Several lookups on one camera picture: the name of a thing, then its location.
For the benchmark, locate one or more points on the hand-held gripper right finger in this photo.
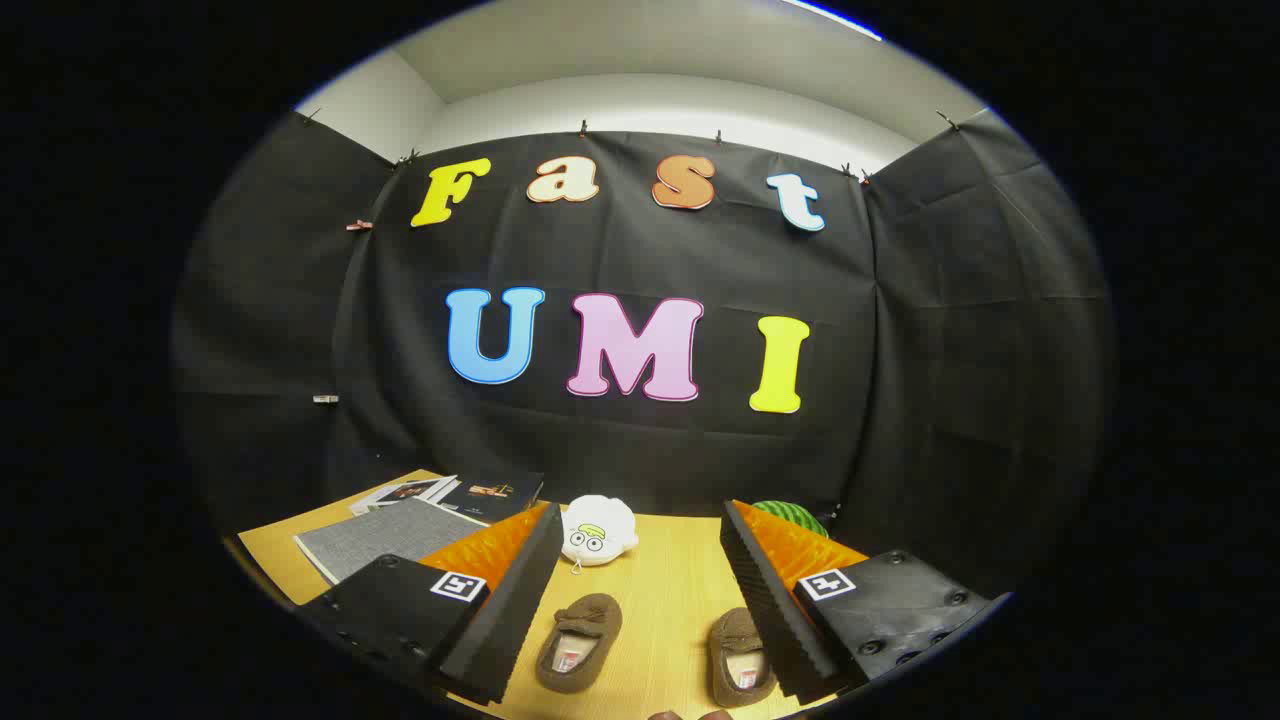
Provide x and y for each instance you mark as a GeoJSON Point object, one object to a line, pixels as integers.
{"type": "Point", "coordinates": [770, 620]}

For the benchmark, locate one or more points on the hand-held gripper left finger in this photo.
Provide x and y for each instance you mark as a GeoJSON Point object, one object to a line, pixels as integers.
{"type": "Point", "coordinates": [510, 620]}

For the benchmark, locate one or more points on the brown fuzzy slipper shoe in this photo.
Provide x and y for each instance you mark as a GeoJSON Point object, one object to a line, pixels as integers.
{"type": "Point", "coordinates": [735, 630]}
{"type": "Point", "coordinates": [590, 612]}

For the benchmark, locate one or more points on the grey fabric storage box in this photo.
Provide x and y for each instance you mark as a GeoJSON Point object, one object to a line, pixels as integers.
{"type": "Point", "coordinates": [390, 535]}

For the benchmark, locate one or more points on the watermelon slice plush toy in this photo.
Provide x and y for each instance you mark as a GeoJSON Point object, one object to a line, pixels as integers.
{"type": "Point", "coordinates": [795, 517]}

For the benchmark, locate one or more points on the white plush toy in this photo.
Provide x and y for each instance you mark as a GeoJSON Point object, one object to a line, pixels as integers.
{"type": "Point", "coordinates": [598, 530]}

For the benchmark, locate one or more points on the dark hardcover book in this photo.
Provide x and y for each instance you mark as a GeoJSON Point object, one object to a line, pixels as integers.
{"type": "Point", "coordinates": [495, 495]}

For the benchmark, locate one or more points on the white book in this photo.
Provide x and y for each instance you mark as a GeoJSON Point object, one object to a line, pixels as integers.
{"type": "Point", "coordinates": [400, 492]}

